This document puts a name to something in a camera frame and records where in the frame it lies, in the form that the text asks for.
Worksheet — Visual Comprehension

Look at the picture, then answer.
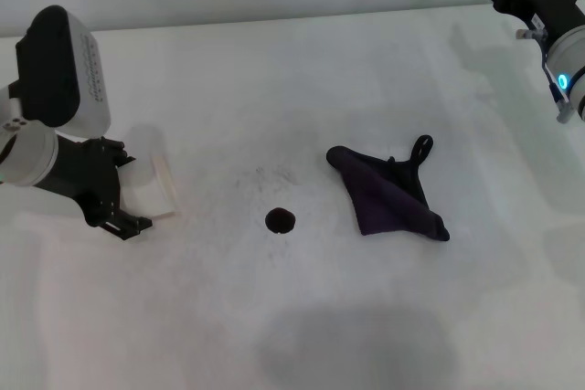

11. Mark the dark purple rag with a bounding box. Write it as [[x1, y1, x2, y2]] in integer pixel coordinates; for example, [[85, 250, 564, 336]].
[[325, 133, 452, 243]]

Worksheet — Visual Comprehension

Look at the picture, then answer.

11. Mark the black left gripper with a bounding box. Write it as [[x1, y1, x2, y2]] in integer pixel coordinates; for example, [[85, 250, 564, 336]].
[[36, 135, 154, 243]]

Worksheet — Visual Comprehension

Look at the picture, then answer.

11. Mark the grey wrist cable with bracket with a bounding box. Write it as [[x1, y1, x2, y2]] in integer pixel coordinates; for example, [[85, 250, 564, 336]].
[[516, 27, 572, 124]]

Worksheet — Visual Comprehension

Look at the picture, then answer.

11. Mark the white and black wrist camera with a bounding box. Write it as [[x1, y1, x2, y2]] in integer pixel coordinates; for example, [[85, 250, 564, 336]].
[[15, 5, 112, 133]]

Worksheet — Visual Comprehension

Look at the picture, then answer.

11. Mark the small dark brown ball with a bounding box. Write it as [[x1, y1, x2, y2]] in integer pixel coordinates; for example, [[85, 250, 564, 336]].
[[264, 206, 297, 236]]

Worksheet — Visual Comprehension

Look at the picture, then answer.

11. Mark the white paper cup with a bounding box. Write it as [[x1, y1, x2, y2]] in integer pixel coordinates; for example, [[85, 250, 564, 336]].
[[119, 123, 181, 220]]

